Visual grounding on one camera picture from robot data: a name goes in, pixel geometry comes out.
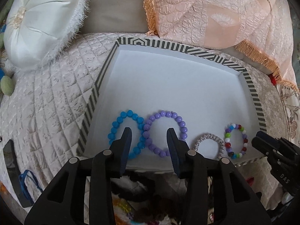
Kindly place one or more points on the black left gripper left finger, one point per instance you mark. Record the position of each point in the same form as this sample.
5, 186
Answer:
120, 150

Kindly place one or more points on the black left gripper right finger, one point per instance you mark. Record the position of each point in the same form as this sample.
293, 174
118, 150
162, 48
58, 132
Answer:
178, 149

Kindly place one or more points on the striped hexagonal white tray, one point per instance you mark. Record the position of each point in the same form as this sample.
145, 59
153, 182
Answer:
148, 76

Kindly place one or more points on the small red object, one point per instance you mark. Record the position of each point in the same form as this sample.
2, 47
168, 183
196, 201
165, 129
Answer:
272, 79

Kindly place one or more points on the quilted beige bedspread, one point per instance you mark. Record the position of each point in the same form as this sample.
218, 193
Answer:
44, 114

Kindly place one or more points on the peach fringed blanket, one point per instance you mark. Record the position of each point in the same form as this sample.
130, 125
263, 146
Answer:
259, 29

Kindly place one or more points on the beige headboard cushion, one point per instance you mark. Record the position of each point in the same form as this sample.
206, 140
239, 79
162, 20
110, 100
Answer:
115, 16

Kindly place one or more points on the round white satin cushion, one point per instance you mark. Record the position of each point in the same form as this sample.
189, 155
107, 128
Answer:
37, 31

